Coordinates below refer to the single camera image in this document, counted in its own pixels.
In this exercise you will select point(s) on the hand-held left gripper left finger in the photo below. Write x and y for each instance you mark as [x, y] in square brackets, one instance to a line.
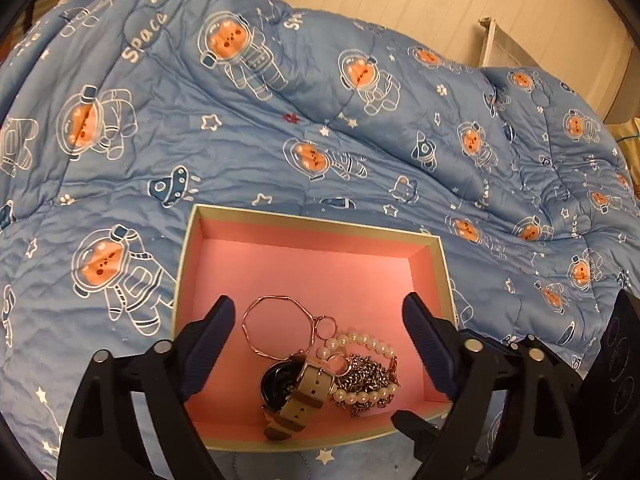
[210, 350]

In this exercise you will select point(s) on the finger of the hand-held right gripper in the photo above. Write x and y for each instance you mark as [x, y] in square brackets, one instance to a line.
[415, 422]

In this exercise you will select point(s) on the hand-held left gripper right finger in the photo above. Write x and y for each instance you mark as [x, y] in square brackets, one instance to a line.
[430, 345]

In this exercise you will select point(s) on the rose gold thin bangle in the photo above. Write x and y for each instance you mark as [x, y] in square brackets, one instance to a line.
[250, 335]

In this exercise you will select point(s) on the pink lined cardboard box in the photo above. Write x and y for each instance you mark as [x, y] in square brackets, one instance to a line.
[310, 270]

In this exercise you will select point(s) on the yellow fabric bag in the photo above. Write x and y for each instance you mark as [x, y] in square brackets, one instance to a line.
[627, 137]

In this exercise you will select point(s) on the blue astronaut bear printed blanket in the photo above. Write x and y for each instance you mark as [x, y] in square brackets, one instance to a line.
[300, 110]

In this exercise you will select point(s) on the white folding rack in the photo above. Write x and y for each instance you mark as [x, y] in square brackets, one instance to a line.
[502, 42]

